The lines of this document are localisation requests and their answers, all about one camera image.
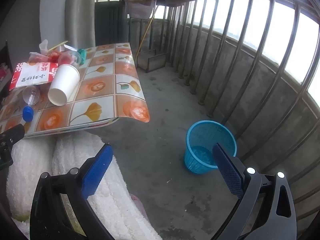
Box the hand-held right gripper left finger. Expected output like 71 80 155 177
29 143 115 240

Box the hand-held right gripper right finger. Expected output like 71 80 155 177
212 143 298 240

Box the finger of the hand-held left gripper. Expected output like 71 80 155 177
0 124 25 145
0 144 13 171

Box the blue plastic basket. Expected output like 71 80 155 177
184 120 237 175

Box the clear bottle with blue cap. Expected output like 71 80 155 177
22 84 42 123

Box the red white snack bag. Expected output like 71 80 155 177
9 61 62 91

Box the white paper cup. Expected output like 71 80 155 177
47 64 81 106

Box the red snack wrapper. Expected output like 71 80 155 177
47 51 63 63

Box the clear bag with red label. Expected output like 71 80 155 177
39 39 78 55

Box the clear plastic cup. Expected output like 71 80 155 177
57 51 83 68

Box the white fluffy towel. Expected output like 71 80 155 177
6 130 163 240

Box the pink slipper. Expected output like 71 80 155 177
130 194 146 218

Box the table with patterned tablecloth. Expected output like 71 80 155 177
0 42 150 139

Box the metal dustpan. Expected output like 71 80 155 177
136 49 167 72

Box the yellow broom stick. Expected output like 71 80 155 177
135 6 158 58

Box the grey checked hanging cloth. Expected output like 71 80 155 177
127 0 157 19

